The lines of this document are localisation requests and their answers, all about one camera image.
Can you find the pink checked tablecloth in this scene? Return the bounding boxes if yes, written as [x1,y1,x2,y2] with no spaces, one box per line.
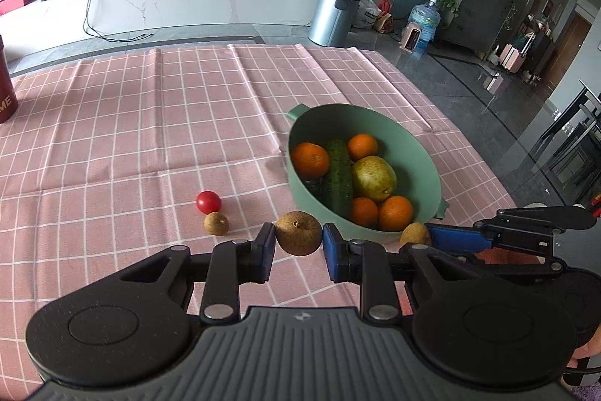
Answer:
[0,43,518,385]

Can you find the red cherry tomato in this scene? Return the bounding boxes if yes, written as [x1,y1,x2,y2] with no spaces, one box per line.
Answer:
[196,190,222,215]

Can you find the green colander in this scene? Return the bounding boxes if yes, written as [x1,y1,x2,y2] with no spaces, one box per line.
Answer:
[286,102,448,243]

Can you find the grey cabinet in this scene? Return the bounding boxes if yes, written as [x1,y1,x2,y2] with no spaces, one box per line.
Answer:
[440,0,516,55]

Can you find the orange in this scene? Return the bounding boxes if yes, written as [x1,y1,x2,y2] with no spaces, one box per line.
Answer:
[290,142,331,179]
[349,197,379,228]
[347,133,379,162]
[378,195,414,232]

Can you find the small pink heater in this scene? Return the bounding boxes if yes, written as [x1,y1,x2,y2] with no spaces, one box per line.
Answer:
[399,22,424,53]

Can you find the small brown kiwi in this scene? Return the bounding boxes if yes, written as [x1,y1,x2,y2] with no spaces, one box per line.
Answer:
[203,211,230,237]

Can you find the dark dining chairs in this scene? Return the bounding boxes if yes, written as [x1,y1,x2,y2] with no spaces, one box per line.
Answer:
[516,78,601,205]

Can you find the person's right hand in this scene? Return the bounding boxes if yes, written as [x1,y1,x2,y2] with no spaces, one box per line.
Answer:
[569,326,601,370]

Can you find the green cucumber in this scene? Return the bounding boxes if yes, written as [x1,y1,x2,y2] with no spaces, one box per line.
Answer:
[323,139,354,215]

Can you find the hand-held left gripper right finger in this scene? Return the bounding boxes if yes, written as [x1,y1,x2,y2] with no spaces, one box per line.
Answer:
[322,222,480,320]

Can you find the red bag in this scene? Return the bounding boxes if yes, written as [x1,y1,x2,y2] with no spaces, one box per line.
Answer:
[375,0,394,33]

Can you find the white marble media console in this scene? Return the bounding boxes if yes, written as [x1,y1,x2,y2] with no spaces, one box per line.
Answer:
[0,0,326,64]

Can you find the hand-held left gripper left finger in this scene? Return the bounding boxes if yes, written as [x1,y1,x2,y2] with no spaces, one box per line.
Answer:
[117,222,277,323]

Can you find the yellow-green pear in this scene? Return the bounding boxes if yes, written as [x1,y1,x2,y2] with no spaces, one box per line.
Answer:
[352,155,398,203]

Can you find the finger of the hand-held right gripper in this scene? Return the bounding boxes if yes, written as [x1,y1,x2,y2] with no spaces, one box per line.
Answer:
[424,204,597,252]
[439,251,567,278]

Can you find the red tumbler with strap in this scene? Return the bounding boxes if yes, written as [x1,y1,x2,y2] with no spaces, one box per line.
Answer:
[0,35,19,125]

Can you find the coral fleece garment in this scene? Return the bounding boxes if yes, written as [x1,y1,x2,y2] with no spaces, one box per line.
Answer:
[473,249,542,265]

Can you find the blue water jug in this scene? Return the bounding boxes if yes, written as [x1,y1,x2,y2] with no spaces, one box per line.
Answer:
[408,0,442,50]

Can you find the long red box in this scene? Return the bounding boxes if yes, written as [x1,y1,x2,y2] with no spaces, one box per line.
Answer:
[0,0,32,17]

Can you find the white plastic bag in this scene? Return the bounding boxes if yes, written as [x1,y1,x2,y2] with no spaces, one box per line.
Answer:
[354,0,382,30]

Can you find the grey pedal trash can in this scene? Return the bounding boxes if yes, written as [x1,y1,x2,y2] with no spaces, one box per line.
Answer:
[307,0,362,47]

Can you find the yellow lemon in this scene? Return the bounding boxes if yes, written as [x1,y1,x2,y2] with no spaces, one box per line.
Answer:
[399,222,432,248]

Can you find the black power cable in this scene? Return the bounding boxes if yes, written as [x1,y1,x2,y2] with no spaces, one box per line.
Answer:
[83,0,157,43]

